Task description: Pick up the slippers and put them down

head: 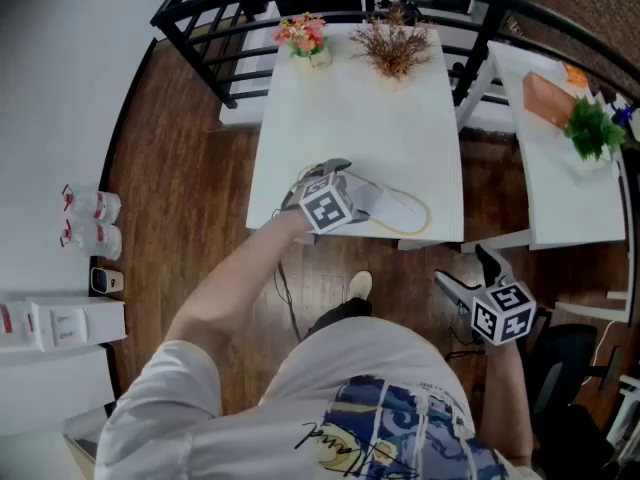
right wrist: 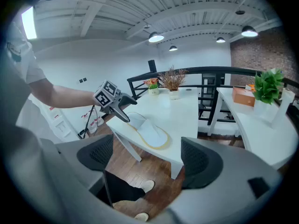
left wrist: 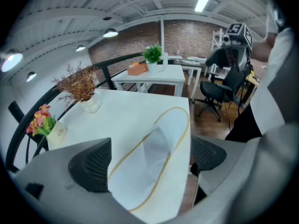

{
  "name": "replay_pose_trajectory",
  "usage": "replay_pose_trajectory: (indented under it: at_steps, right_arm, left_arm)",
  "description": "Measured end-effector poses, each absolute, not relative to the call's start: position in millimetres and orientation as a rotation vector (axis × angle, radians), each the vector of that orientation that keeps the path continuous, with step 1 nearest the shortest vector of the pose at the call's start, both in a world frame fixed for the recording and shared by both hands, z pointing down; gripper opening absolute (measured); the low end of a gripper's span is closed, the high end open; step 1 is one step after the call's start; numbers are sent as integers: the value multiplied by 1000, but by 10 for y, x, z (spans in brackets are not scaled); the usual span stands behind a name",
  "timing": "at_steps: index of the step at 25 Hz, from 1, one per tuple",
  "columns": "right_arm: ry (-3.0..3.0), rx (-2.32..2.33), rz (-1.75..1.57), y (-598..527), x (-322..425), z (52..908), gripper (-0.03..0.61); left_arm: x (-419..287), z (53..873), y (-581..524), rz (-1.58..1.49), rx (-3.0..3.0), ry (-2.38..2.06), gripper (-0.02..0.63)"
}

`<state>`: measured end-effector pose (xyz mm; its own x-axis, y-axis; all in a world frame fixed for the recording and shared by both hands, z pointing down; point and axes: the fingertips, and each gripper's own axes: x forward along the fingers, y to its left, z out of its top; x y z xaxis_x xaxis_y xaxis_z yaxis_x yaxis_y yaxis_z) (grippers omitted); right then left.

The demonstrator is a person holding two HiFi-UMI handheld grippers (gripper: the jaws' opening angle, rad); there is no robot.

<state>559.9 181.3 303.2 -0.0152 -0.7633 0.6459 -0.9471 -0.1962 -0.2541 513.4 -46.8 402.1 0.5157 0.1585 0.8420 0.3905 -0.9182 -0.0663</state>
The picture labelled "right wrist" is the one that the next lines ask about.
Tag ceiling light panel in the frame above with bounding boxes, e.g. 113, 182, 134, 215
21, 6, 37, 40

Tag white table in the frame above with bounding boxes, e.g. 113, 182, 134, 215
106, 87, 199, 180
207, 87, 299, 170

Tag green plant in white pot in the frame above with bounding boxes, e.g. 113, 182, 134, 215
253, 68, 285, 116

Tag dried plant in white pot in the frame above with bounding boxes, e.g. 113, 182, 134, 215
160, 65, 189, 100

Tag potted orange flowers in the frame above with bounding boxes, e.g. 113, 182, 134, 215
143, 77, 160, 97

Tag person's beige shoe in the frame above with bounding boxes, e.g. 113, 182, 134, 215
139, 180, 155, 193
134, 212, 150, 222

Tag person's black trousers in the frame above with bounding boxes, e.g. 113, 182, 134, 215
95, 170, 147, 207

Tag white water dispenser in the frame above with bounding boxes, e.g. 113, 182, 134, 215
28, 94, 80, 144

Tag person's left beige shoe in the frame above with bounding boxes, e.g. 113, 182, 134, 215
139, 180, 155, 193

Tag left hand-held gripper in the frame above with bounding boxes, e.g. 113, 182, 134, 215
93, 79, 138, 123

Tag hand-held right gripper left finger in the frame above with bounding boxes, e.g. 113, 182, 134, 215
41, 134, 114, 191

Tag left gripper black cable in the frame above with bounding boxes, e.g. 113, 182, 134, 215
78, 105, 96, 139

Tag person's right beige shoe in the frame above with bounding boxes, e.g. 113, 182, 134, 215
134, 212, 150, 222

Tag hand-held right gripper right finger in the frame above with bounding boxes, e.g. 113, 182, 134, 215
167, 136, 284, 224

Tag black metal railing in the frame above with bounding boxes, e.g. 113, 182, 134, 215
127, 66, 299, 126

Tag person's left forearm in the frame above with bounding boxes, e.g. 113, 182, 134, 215
46, 84, 97, 109

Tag person's white shirt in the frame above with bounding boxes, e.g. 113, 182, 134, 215
3, 22, 49, 126

